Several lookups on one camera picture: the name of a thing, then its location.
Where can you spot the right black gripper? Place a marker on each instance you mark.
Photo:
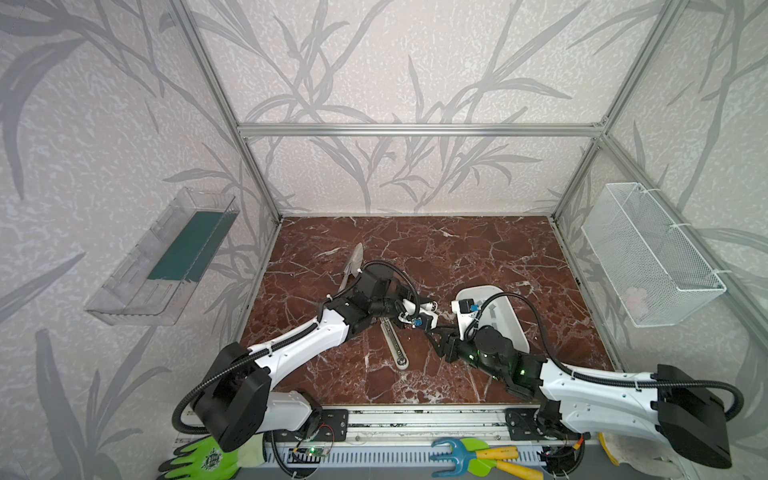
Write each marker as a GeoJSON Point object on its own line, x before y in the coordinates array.
{"type": "Point", "coordinates": [447, 343]}

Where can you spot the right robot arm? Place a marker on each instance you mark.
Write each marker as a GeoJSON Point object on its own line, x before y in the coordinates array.
{"type": "Point", "coordinates": [665, 406]}

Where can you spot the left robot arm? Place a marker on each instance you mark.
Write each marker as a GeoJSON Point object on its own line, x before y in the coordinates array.
{"type": "Point", "coordinates": [237, 398]}

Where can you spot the metal garden trowel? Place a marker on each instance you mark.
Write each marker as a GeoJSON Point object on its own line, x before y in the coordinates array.
{"type": "Point", "coordinates": [352, 266]}

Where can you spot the white plastic tray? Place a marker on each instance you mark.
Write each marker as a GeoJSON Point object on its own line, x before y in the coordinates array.
{"type": "Point", "coordinates": [499, 314]}

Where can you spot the teal toy garden rake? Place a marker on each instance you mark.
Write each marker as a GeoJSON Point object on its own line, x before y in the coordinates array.
{"type": "Point", "coordinates": [457, 456]}

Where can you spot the green toy garden shovel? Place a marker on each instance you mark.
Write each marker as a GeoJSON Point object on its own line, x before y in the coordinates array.
{"type": "Point", "coordinates": [504, 463]}

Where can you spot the green work glove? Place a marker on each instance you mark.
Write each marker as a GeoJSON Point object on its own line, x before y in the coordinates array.
{"type": "Point", "coordinates": [203, 459]}

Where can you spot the white work glove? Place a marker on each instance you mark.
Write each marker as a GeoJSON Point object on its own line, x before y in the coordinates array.
{"type": "Point", "coordinates": [645, 456]}

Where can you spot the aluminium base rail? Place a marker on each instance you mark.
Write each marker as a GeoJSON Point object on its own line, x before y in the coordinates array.
{"type": "Point", "coordinates": [380, 436]}

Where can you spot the clear acrylic wall shelf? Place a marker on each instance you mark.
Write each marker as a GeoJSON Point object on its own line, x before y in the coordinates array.
{"type": "Point", "coordinates": [155, 281]}

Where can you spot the white wire mesh basket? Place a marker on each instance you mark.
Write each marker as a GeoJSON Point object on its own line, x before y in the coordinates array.
{"type": "Point", "coordinates": [660, 277]}

